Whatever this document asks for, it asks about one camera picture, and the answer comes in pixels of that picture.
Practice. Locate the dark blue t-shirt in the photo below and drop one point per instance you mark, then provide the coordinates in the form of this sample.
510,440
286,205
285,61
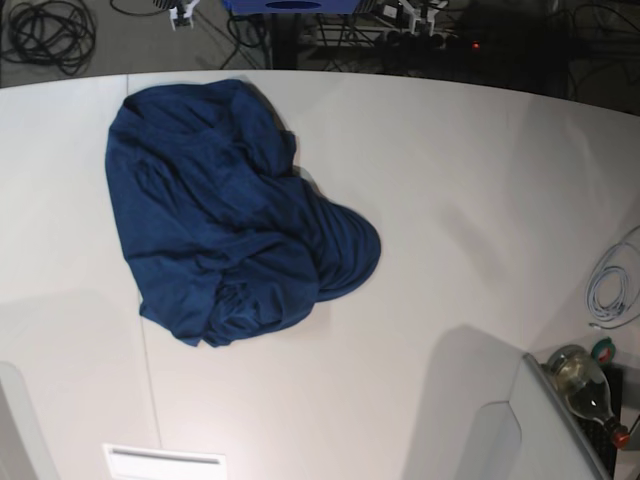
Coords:
224,239

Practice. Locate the black power strip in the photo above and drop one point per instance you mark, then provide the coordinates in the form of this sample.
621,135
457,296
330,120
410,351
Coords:
445,41

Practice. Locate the blue plastic crate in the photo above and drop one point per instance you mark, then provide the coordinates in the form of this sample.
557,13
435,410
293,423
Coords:
245,7

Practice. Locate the green tape roll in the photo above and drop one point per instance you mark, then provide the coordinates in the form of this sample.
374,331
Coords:
604,351

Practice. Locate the clear glass bottle red cap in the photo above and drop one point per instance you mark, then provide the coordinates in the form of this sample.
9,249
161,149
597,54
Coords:
582,384

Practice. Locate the black table leg post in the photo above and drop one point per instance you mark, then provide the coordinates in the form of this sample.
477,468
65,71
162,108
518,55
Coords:
284,34

